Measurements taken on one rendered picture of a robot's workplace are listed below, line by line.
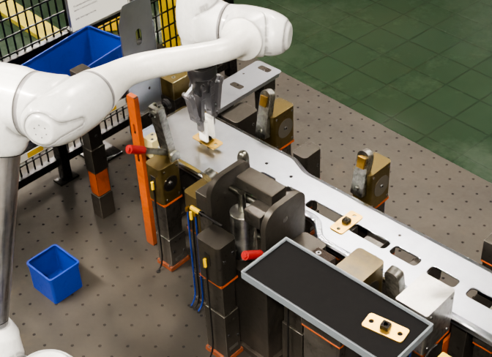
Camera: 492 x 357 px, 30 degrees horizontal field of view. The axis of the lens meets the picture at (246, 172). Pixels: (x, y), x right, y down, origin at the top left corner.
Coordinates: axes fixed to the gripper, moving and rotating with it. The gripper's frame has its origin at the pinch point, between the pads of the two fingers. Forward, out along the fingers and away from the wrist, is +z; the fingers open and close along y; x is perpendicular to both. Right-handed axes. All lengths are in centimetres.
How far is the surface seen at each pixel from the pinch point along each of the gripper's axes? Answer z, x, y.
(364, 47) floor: 107, 101, 204
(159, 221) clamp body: 20.2, 0.1, -19.1
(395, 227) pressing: 6, -57, 6
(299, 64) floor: 107, 115, 169
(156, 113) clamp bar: -14.3, -1.6, -17.3
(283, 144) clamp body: 12.5, -9.0, 20.1
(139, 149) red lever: -7.2, -1.6, -23.8
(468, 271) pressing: 6, -78, 5
